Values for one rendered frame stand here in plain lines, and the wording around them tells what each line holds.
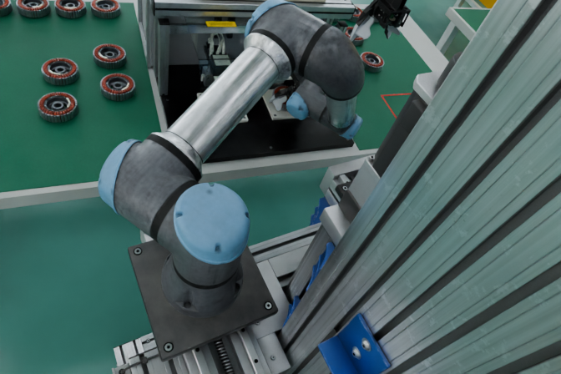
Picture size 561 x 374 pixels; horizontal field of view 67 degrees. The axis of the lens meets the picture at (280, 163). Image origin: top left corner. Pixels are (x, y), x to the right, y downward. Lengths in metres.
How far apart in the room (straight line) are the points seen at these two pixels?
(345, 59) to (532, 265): 0.56
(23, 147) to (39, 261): 0.76
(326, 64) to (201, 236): 0.41
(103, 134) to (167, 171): 0.77
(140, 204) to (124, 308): 1.28
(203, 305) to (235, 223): 0.19
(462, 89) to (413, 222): 0.15
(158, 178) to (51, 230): 1.49
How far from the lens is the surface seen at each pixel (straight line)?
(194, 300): 0.77
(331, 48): 0.83
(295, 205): 2.27
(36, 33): 1.86
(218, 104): 0.76
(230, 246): 0.64
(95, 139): 1.43
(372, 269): 0.55
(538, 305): 0.41
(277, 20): 0.86
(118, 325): 1.92
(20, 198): 1.35
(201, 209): 0.64
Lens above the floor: 1.80
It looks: 48 degrees down
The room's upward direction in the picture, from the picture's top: 19 degrees clockwise
